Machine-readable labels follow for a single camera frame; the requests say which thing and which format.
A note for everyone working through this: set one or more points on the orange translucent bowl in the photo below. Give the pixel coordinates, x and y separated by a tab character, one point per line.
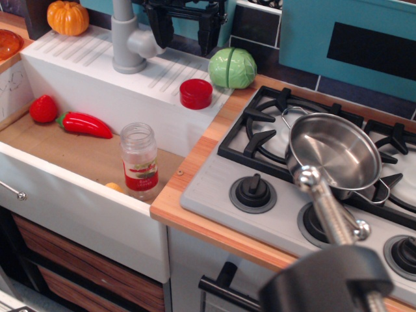
11	43

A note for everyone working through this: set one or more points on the wooden drawer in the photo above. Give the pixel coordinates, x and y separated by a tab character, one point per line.
86	296
50	250

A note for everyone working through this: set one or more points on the right black stove knob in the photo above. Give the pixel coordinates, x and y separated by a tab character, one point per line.
399	252

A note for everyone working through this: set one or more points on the black stove grate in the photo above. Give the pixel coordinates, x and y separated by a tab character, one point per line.
259	138

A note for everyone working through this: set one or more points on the upper wooden drawer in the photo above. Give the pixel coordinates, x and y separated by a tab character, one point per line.
50	250

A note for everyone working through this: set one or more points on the orange toy pumpkin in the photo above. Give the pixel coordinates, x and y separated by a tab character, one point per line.
68	18

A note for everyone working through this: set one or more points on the green toy cabbage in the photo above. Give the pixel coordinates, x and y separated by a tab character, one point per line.
232	68

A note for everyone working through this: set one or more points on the left black stove knob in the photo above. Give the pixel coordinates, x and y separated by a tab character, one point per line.
253	195

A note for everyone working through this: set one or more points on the small steel pot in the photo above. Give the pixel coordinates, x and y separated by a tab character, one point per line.
341	151

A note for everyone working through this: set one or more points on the black stove knob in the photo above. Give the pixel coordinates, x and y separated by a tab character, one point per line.
253	195
310	227
399	252

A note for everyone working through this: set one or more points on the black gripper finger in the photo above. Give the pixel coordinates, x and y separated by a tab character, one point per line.
208	33
161	25

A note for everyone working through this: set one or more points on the lower wooden drawer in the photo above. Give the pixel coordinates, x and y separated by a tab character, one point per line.
86	296

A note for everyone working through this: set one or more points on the red round cap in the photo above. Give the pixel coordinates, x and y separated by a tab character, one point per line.
195	94

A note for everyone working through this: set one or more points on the grey toy faucet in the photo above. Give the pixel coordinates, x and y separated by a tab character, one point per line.
132	46

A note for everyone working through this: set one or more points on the clear plastic spice jar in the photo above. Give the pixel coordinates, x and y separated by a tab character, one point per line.
139	156

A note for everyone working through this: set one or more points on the black oven door handle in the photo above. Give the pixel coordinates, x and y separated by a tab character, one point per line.
217	294

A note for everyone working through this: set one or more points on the teal toy microwave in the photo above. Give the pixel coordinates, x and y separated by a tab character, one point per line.
364	43

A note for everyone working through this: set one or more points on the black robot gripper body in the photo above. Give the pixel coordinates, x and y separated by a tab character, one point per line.
193	10

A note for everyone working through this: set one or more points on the white toy sink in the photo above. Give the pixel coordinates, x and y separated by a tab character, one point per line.
64	174

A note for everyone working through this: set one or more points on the red toy strawberry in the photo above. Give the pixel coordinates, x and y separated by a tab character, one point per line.
44	109

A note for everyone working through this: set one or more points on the middle black stove knob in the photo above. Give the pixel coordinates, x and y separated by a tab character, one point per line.
310	227

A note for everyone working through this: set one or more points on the silver towel rail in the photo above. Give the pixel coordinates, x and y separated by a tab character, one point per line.
20	195

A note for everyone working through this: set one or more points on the black clamp with metal rod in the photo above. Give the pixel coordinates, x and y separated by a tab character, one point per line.
342	277

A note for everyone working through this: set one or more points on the red toy chili pepper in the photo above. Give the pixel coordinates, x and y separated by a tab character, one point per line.
78	122

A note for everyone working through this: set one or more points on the yellow toy food piece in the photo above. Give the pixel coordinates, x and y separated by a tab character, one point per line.
115	186

